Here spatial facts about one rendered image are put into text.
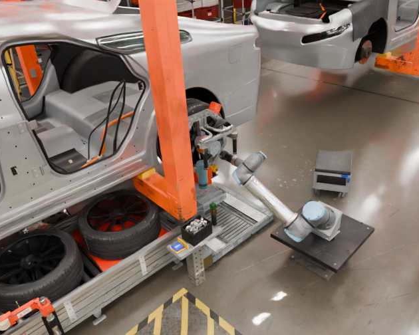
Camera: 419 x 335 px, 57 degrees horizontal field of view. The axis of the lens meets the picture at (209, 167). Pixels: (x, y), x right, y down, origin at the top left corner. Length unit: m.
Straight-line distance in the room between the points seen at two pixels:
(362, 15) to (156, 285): 3.97
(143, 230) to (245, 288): 0.93
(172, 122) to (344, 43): 3.25
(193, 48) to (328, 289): 2.19
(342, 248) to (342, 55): 2.91
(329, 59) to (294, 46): 0.48
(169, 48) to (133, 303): 1.94
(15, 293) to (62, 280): 0.30
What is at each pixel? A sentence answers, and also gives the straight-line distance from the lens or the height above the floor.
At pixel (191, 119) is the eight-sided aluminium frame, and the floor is 1.11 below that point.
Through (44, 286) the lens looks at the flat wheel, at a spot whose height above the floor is 0.49.
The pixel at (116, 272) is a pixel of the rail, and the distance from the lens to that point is 3.01.
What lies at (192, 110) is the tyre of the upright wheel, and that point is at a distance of 3.31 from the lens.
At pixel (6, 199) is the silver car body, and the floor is 1.02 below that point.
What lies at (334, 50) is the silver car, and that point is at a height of 1.01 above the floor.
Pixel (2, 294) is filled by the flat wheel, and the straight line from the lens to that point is 3.00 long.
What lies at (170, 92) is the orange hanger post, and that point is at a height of 1.58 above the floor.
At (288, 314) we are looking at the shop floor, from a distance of 3.11.
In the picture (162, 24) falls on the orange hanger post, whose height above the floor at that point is 1.99.
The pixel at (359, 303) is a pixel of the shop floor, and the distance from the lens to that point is 3.26.
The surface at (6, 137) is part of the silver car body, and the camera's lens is 2.74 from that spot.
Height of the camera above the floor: 2.47
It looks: 32 degrees down
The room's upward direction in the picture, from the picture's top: 4 degrees counter-clockwise
